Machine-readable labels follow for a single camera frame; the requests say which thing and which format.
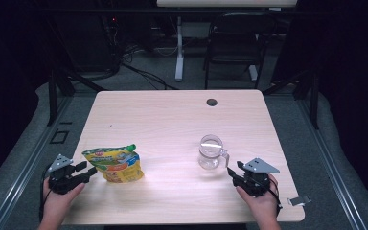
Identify white desk top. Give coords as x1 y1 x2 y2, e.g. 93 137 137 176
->
156 0 298 8

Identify white desk foot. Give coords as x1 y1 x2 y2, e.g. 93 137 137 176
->
248 65 259 81

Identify black folding chair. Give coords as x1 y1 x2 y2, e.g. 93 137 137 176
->
203 12 277 90

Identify grey tape strip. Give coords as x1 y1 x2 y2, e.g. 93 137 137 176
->
287 195 311 207

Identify yellow spouted snack pouch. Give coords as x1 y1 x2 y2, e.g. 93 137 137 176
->
81 143 145 184

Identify person's left hand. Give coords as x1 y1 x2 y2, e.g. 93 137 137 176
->
41 176 86 219

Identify clear glass jar with lid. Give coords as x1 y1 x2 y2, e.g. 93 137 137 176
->
197 134 230 171

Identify person's right hand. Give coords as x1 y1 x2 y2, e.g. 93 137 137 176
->
235 173 281 221

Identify aluminium floor rail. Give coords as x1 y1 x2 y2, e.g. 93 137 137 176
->
0 95 75 230
296 95 368 230

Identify white desk leg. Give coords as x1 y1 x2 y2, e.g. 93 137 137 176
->
174 15 185 82

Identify black metal stand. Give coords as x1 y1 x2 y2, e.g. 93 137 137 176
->
262 70 320 130
46 68 106 127

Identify black floor cables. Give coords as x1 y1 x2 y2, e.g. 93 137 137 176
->
121 61 178 91

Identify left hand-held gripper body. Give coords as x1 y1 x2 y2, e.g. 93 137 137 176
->
46 153 89 196

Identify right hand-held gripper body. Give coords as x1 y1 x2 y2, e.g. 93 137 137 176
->
232 157 281 197

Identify dark computer tower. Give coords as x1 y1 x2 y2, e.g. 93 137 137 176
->
54 12 123 73

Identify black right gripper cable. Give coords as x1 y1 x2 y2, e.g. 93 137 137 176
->
267 178 284 219

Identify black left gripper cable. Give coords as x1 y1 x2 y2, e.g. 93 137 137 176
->
38 163 53 222

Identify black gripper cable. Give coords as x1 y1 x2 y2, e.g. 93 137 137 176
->
38 163 53 222
267 178 284 219

